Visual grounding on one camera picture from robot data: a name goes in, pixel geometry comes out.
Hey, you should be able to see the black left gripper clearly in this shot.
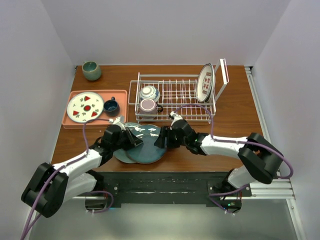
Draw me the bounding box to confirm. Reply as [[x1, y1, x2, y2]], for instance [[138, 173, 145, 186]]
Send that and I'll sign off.
[[111, 127, 142, 152]]

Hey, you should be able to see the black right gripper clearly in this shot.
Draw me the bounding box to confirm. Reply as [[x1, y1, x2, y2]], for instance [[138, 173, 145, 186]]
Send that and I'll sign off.
[[153, 126, 188, 149]]

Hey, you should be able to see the teal glazed floral plate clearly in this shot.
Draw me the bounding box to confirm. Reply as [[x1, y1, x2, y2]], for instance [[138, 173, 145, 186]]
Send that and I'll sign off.
[[125, 124, 167, 164]]

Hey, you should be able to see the grey-green beaded rim plate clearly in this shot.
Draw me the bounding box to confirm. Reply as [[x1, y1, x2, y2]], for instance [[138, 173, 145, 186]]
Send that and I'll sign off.
[[113, 122, 141, 164]]

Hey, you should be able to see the purple mug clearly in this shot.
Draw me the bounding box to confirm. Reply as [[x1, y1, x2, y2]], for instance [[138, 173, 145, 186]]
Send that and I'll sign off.
[[139, 98, 163, 120]]

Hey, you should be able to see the blue floral ceramic bowl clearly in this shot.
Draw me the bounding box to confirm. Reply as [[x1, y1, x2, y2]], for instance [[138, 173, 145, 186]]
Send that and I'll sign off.
[[139, 85, 160, 103]]

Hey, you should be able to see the red Chinese text white plate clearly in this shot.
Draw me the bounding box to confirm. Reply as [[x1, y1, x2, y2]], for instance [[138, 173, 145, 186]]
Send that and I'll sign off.
[[196, 63, 212, 103]]

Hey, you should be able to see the green rimmed white plate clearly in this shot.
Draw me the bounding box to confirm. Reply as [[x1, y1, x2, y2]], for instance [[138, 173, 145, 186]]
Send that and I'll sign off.
[[209, 63, 216, 100]]

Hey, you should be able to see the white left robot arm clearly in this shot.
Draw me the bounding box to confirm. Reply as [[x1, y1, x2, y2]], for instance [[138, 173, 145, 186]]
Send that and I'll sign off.
[[21, 124, 143, 218]]

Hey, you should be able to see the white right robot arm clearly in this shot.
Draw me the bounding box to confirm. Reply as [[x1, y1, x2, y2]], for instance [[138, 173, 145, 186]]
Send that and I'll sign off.
[[154, 119, 283, 197]]

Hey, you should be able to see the dark blue small mug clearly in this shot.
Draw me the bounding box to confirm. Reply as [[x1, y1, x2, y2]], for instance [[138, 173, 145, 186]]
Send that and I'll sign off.
[[103, 96, 120, 118]]

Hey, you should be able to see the watermelon pattern white plate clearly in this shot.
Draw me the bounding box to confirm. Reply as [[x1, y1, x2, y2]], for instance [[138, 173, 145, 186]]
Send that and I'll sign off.
[[66, 91, 105, 124]]

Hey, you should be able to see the green ceramic cup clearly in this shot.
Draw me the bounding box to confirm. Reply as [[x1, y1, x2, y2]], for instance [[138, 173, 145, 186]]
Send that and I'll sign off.
[[82, 61, 102, 81]]

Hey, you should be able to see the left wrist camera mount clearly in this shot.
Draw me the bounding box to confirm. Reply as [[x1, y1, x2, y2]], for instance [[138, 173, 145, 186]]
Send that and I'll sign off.
[[108, 115, 125, 130]]

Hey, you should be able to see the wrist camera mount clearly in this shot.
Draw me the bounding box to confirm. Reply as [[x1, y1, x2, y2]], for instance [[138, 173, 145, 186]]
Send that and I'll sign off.
[[108, 115, 125, 130], [169, 111, 183, 126]]

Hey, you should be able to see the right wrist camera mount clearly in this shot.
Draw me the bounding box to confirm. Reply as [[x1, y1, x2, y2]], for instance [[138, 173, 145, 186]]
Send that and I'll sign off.
[[169, 111, 183, 126]]

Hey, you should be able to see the white wire dish rack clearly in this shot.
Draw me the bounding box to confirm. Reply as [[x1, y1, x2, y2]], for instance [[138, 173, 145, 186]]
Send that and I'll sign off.
[[128, 58, 229, 124]]

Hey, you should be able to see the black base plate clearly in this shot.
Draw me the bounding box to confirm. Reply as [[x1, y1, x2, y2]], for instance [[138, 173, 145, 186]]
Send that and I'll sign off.
[[85, 172, 252, 210]]

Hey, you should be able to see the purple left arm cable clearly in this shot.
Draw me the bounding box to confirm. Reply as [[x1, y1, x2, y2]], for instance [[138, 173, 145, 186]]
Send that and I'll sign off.
[[19, 118, 115, 240]]

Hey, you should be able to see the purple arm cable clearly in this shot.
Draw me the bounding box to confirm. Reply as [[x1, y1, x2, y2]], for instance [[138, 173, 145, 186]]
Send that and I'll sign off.
[[19, 118, 115, 240], [169, 104, 295, 215]]

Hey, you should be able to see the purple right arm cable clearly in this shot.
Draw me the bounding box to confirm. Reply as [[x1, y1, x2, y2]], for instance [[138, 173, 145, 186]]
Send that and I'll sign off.
[[169, 104, 295, 215]]

